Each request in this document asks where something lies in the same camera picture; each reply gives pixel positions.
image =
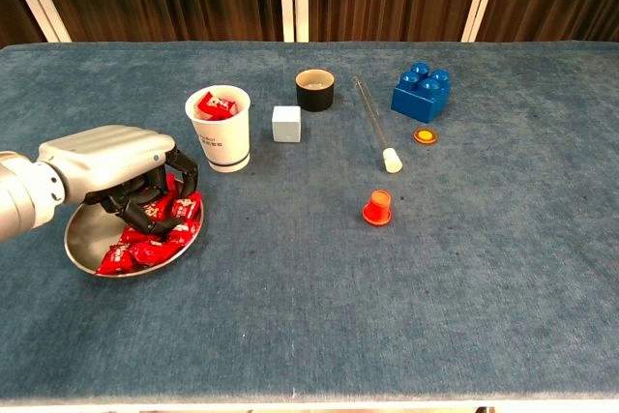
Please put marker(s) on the blue felt table cover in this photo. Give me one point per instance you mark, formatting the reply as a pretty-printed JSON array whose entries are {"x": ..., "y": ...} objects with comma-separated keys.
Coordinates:
[{"x": 309, "y": 311}]

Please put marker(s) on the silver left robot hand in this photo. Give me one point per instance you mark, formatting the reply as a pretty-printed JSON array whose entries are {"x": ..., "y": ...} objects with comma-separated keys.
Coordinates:
[{"x": 111, "y": 156}]

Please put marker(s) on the red candy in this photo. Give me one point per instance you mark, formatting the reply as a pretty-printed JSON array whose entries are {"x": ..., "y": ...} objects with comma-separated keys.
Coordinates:
[
  {"x": 115, "y": 260},
  {"x": 186, "y": 233},
  {"x": 215, "y": 104},
  {"x": 155, "y": 253},
  {"x": 135, "y": 236},
  {"x": 156, "y": 211},
  {"x": 170, "y": 183},
  {"x": 187, "y": 205}
]

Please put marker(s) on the light blue cube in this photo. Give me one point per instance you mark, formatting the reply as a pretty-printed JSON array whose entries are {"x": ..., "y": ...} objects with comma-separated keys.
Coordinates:
[{"x": 286, "y": 125}]

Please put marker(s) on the orange round disc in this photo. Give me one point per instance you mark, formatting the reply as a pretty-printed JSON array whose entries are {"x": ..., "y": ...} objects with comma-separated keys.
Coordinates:
[{"x": 425, "y": 136}]

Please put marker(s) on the small red cap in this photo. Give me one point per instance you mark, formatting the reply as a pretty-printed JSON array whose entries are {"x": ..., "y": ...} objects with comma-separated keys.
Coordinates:
[{"x": 376, "y": 210}]

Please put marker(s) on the white paper cup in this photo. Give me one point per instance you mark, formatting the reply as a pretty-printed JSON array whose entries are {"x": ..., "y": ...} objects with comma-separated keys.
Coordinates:
[{"x": 225, "y": 142}]

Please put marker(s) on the blue building block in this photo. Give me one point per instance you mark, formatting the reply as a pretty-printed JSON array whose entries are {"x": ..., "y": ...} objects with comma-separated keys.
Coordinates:
[{"x": 416, "y": 103}]

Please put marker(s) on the glass tube white stopper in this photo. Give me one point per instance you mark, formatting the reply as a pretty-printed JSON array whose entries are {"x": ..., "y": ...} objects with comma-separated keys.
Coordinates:
[{"x": 392, "y": 160}]

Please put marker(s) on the round steel plate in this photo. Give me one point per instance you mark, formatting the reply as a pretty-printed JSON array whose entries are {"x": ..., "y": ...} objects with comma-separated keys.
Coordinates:
[{"x": 87, "y": 239}]

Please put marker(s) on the black cup beige inside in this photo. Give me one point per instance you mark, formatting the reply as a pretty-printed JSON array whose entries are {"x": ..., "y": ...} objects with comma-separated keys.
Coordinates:
[{"x": 314, "y": 101}]

